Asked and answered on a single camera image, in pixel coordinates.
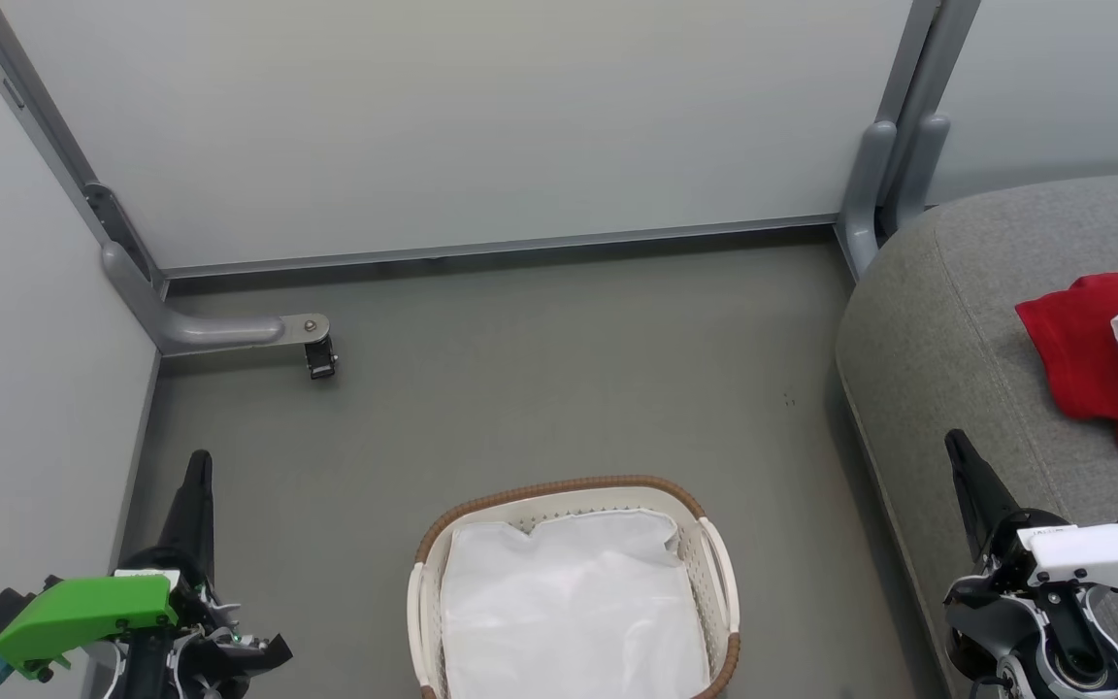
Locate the grey fabric sofa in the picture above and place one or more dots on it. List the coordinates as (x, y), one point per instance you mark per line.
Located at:
(947, 340)

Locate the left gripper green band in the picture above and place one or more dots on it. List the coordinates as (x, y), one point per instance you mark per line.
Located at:
(83, 612)

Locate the red garment with white trim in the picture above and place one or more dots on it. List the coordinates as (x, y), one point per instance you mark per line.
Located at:
(1073, 359)

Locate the white basket liner cloth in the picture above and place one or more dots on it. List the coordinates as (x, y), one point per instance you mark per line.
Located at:
(569, 612)

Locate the white laundry basket brown rim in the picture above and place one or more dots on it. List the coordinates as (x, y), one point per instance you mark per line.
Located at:
(719, 582)

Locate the upright grey partition foot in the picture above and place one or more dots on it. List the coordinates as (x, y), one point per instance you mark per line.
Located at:
(874, 184)

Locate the dark partition hinge strip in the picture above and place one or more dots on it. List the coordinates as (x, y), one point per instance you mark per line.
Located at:
(117, 228)

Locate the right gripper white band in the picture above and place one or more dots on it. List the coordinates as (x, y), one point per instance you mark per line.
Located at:
(1093, 558)

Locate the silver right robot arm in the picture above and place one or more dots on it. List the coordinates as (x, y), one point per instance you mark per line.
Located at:
(1073, 665)

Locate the small black caster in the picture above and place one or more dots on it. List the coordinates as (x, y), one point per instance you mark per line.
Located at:
(320, 359)

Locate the long grey partition foot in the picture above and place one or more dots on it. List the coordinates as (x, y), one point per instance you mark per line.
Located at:
(210, 333)

